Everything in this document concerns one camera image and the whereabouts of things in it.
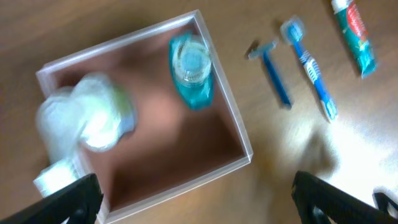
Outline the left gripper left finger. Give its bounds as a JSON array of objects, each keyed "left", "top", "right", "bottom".
[{"left": 1, "top": 174, "right": 104, "bottom": 224}]

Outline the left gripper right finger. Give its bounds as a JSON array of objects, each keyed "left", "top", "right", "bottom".
[{"left": 292, "top": 171, "right": 397, "bottom": 224}]

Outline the clear bottle dark purple liquid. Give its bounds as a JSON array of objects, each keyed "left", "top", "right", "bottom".
[{"left": 34, "top": 72, "right": 137, "bottom": 197}]

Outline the blue disposable razor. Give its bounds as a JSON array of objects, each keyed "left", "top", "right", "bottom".
[{"left": 248, "top": 39, "right": 293, "bottom": 110}]

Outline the blue white toothbrush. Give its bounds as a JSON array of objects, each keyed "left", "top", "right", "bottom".
[{"left": 280, "top": 16, "right": 338, "bottom": 122}]

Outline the green red toothpaste tube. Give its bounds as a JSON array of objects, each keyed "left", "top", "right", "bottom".
[{"left": 331, "top": 0, "right": 377, "bottom": 78}]

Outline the teal mouthwash bottle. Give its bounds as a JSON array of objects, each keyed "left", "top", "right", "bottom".
[{"left": 169, "top": 32, "right": 213, "bottom": 110}]

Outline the white square cardboard box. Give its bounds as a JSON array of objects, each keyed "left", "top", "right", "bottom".
[{"left": 36, "top": 10, "right": 253, "bottom": 223}]

